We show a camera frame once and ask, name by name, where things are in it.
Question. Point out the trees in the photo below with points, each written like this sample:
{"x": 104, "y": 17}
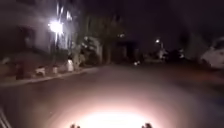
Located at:
{"x": 103, "y": 40}

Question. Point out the grey asphalt road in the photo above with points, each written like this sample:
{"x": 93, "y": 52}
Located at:
{"x": 126, "y": 90}

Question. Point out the lamp pole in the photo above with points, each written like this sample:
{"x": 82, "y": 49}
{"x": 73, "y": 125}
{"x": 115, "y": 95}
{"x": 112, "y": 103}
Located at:
{"x": 55, "y": 43}

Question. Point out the grey pavement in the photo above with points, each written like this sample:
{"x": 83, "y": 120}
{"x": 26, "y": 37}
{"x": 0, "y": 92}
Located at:
{"x": 46, "y": 77}

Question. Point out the robot's own part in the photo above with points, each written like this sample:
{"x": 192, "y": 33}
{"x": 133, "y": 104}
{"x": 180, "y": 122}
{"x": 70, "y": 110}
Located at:
{"x": 75, "y": 126}
{"x": 147, "y": 125}

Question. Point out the building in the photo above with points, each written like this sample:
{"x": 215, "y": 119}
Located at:
{"x": 23, "y": 36}

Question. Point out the white vehicle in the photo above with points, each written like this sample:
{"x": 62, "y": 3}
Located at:
{"x": 215, "y": 55}

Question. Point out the pale post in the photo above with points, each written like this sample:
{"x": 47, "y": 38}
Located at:
{"x": 70, "y": 65}

